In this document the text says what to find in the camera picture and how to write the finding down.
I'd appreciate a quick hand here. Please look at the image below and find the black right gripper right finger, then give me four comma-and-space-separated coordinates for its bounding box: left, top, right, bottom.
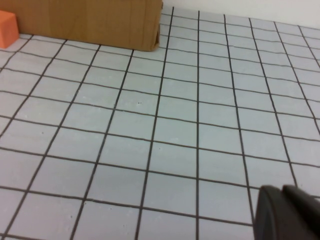
282, 184, 320, 240

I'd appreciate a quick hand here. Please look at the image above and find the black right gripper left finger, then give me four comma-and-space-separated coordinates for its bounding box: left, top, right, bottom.
253, 184, 311, 240

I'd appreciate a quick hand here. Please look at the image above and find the taped cardboard box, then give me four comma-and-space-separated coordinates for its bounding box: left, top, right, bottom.
11, 0, 164, 53

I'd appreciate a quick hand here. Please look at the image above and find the orange foam cube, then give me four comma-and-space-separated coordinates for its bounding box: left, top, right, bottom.
0, 9, 20, 50

